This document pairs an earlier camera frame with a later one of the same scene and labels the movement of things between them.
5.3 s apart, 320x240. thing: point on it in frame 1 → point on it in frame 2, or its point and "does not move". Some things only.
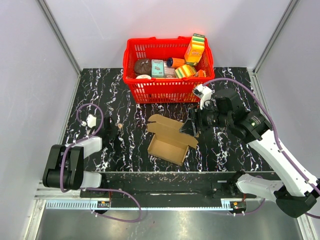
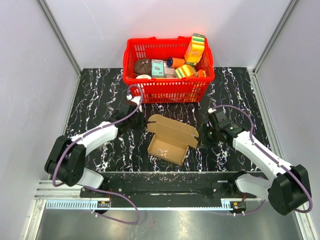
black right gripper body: (214, 118) → (210, 138)
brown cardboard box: (169, 142) does not move
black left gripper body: (112, 131) → (136, 123)
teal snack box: (157, 68) does not move
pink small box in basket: (169, 72) does not move
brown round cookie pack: (143, 66) does not move
